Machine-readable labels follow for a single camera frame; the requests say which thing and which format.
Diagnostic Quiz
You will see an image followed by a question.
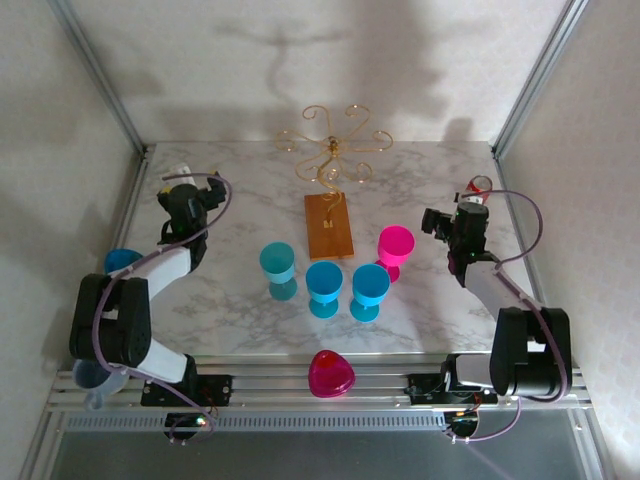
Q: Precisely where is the pink wine glass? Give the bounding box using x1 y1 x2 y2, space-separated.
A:
374 225 416 284

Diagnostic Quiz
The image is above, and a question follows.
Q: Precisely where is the teal wine glass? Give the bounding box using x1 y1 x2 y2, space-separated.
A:
258 241 299 301

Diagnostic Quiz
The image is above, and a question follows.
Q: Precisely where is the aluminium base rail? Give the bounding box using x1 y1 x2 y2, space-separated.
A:
47 353 594 415

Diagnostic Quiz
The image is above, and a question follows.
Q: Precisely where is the pink heart-shaped container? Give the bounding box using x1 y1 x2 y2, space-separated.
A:
307 349 357 400

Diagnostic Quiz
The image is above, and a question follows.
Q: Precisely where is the aluminium frame post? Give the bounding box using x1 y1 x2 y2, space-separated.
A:
491 0 594 156
47 0 151 154

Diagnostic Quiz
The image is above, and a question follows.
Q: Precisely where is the black controller board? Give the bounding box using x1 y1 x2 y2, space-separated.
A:
163 410 214 444
443 408 482 444

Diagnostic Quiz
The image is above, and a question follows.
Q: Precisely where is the gold wire rack wooden base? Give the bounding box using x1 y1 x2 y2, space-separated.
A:
276 103 395 261

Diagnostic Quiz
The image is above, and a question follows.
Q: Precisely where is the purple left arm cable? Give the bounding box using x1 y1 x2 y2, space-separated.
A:
91 172 235 447

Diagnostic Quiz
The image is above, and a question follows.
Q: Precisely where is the translucent plastic measuring cup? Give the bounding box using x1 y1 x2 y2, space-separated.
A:
72 359 129 411

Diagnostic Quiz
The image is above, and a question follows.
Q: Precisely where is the blue plastic bowl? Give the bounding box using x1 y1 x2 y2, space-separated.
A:
103 248 144 275

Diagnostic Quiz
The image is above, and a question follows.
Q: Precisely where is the red soda can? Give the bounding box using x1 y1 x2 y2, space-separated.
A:
460 174 494 197

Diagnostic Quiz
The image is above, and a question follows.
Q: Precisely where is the grey slotted cable duct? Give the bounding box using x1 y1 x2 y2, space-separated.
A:
64 412 449 432

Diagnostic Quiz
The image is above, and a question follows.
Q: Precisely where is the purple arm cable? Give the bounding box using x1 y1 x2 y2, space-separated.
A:
446 188 572 446
91 172 235 447

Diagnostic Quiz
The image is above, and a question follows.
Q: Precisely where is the aluminium side rail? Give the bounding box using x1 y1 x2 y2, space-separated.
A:
112 144 152 251
492 142 551 311

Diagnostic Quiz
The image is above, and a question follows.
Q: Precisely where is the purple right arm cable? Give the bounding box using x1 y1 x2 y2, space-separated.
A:
446 188 572 446

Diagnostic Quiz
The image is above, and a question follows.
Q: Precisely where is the blue wine glass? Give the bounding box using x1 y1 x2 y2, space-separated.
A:
348 263 391 323
304 261 345 319

